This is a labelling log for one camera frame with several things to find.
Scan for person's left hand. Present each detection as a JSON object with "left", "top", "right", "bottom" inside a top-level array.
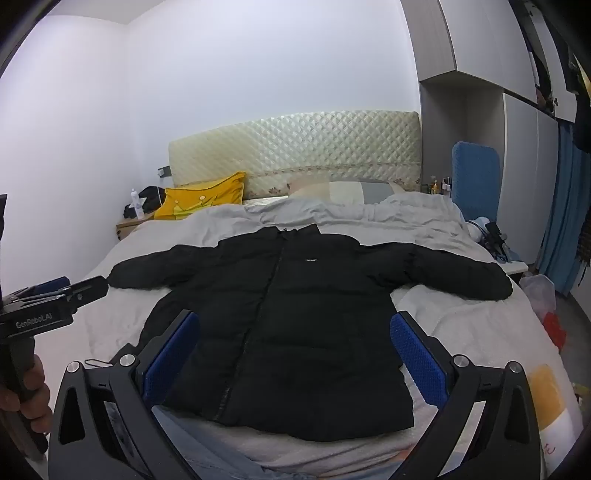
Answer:
[{"left": 0, "top": 356, "right": 54, "bottom": 435}]

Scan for red bag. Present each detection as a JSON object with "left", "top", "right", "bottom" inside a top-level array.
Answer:
[{"left": 543, "top": 311, "right": 567, "bottom": 354}]

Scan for blue padded chair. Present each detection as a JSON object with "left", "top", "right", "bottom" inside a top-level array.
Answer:
[{"left": 451, "top": 141, "right": 502, "bottom": 223}]

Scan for black puffer jacket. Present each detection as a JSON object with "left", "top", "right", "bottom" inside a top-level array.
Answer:
[{"left": 107, "top": 224, "right": 514, "bottom": 443}]

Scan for white plastic bag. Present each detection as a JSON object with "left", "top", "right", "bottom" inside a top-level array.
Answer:
[{"left": 520, "top": 274, "right": 557, "bottom": 325}]

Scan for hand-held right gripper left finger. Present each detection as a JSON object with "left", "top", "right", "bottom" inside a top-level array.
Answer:
[{"left": 48, "top": 309, "right": 201, "bottom": 480}]

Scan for grey bed cover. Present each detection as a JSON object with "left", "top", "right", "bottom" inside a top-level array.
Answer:
[{"left": 48, "top": 191, "right": 583, "bottom": 480}]

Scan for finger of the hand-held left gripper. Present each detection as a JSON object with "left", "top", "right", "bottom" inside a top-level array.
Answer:
[
  {"left": 59, "top": 275, "right": 110, "bottom": 306},
  {"left": 4, "top": 276, "right": 71, "bottom": 303}
]

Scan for black bag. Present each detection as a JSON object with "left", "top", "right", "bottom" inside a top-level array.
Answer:
[{"left": 124, "top": 186, "right": 167, "bottom": 219}]

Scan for cream quilted headboard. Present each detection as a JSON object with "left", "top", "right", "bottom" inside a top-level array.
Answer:
[{"left": 167, "top": 111, "right": 421, "bottom": 202}]

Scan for blue curtain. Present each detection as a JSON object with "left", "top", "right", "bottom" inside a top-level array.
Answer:
[{"left": 537, "top": 121, "right": 591, "bottom": 297}]

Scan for yellow white cushion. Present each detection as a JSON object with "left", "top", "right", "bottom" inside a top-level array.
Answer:
[{"left": 526, "top": 364, "right": 585, "bottom": 463}]

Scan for yellow pillow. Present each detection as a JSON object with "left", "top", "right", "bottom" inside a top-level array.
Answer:
[{"left": 154, "top": 172, "right": 247, "bottom": 221}]

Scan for person's blue jeans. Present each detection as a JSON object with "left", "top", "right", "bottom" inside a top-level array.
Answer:
[{"left": 152, "top": 406, "right": 289, "bottom": 480}]

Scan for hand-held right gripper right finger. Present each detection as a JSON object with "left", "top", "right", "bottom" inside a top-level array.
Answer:
[{"left": 390, "top": 310, "right": 541, "bottom": 480}]

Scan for beige grey striped pillow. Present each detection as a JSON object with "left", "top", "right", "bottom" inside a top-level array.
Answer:
[{"left": 286, "top": 180, "right": 408, "bottom": 206}]

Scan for grey white wardrobe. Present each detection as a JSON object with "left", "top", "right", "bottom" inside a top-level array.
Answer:
[{"left": 402, "top": 0, "right": 579, "bottom": 287}]

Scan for wooden nightstand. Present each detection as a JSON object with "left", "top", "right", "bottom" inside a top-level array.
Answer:
[{"left": 115, "top": 212, "right": 160, "bottom": 241}]

